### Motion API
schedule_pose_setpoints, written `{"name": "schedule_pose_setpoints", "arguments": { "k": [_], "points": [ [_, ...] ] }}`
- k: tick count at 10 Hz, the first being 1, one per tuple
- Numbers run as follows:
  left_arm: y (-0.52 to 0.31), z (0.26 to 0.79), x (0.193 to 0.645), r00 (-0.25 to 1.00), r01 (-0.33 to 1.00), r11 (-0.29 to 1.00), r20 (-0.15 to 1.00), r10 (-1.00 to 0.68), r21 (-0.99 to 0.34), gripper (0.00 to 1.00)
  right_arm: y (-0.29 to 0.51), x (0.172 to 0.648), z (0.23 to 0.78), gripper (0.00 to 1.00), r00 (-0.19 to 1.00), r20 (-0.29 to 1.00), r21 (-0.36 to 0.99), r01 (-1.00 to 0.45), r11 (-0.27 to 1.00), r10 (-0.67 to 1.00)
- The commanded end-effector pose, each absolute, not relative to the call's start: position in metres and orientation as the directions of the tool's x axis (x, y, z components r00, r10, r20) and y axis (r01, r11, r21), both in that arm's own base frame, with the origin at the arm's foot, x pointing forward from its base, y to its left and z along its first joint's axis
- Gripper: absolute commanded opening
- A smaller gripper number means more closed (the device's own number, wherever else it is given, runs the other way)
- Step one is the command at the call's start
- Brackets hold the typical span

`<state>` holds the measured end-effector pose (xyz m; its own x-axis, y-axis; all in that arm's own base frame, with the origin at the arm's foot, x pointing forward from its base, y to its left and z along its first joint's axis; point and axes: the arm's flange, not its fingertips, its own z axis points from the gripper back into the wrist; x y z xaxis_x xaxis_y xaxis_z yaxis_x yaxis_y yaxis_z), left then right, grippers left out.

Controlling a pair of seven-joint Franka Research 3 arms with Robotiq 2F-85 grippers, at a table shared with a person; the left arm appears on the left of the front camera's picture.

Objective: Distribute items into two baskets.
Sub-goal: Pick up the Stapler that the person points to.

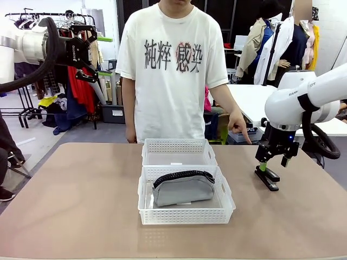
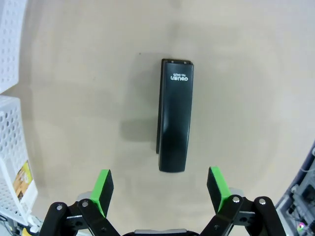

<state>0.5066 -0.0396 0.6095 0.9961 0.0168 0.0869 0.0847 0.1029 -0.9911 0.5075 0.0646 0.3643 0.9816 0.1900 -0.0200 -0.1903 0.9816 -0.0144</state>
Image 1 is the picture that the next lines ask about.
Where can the grey cardboard tube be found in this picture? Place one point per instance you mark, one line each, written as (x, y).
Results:
(98, 92)

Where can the blue denim garment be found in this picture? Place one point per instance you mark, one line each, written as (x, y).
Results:
(73, 113)

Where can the mannequin in white shirt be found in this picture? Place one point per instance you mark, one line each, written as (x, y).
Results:
(287, 46)

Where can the black clothes rack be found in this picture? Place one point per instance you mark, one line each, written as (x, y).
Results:
(24, 108)

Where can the lime green stool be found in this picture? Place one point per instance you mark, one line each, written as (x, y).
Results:
(223, 134)

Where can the black bag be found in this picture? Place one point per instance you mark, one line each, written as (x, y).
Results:
(317, 159)

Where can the person in white t-shirt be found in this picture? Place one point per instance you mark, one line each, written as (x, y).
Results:
(170, 103)

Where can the dark grey storage bin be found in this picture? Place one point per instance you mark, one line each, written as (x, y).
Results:
(114, 113)

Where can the white perforated plastic basket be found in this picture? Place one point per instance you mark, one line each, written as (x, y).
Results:
(176, 146)
(187, 216)

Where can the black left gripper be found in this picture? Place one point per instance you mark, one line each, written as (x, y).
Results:
(71, 52)

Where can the grey chair leg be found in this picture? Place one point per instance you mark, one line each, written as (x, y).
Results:
(20, 166)

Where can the mannequin in beige coat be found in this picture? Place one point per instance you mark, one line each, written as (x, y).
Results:
(253, 46)

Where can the person's right hand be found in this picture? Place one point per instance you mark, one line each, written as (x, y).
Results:
(131, 135)

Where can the white crate with dark cloth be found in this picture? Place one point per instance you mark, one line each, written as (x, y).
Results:
(250, 132)

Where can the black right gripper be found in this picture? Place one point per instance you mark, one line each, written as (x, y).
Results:
(279, 140)

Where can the beige hanging garment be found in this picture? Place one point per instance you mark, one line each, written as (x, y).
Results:
(96, 51)

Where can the brown cardboard box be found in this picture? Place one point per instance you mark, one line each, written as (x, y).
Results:
(223, 119)

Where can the white background table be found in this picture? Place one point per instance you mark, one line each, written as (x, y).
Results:
(249, 100)

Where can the black stand pole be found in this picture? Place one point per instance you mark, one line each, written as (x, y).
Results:
(272, 51)

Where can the grey wall panel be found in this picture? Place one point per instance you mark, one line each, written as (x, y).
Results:
(98, 21)

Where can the dark hanging garments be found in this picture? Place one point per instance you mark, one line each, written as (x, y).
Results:
(51, 81)

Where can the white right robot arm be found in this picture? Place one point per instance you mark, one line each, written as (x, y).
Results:
(292, 105)

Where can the person's right forearm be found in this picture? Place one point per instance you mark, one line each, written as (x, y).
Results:
(129, 116)

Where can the grey zipper pouch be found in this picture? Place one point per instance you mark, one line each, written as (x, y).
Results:
(184, 192)

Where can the bystander in dark trousers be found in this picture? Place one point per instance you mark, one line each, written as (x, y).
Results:
(6, 140)

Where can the yellow cloth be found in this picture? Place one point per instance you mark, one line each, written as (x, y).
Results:
(46, 101)

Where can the person's left hand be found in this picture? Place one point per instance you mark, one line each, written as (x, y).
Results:
(238, 122)

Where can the red hanging dress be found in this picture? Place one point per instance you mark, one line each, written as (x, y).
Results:
(80, 89)

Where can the person's left forearm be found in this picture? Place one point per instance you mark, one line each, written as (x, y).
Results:
(223, 98)

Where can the black stapler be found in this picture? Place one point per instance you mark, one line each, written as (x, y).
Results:
(271, 181)

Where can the yellow hanging garment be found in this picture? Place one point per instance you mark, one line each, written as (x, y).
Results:
(313, 46)

